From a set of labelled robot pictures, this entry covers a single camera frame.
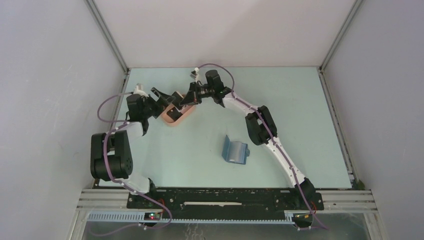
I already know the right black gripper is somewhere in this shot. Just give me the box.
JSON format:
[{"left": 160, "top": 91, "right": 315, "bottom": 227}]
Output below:
[{"left": 181, "top": 81, "right": 216, "bottom": 106}]

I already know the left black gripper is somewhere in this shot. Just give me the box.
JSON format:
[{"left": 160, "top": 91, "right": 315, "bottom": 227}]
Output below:
[{"left": 141, "top": 88, "right": 175, "bottom": 119}]

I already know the pink oval tray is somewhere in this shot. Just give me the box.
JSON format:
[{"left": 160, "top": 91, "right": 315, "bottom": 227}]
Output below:
[{"left": 160, "top": 91, "right": 196, "bottom": 127}]

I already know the black credit card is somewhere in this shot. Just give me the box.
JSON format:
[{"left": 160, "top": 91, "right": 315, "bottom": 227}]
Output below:
[{"left": 166, "top": 106, "right": 183, "bottom": 122}]

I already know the blue card holder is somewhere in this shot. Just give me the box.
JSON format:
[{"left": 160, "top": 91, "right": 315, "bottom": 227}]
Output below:
[{"left": 221, "top": 135, "right": 250, "bottom": 165}]

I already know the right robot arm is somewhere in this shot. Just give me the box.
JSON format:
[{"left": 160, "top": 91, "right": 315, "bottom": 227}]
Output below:
[{"left": 180, "top": 67, "right": 316, "bottom": 209}]

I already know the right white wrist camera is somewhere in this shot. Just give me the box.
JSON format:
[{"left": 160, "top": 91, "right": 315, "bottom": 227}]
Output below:
[{"left": 190, "top": 67, "right": 201, "bottom": 84}]

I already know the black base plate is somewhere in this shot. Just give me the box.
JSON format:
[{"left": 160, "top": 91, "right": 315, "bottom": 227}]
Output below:
[{"left": 126, "top": 187, "right": 325, "bottom": 221}]

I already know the aluminium frame rail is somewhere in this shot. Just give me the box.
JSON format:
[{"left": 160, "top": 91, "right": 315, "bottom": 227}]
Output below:
[{"left": 76, "top": 188, "right": 377, "bottom": 224}]

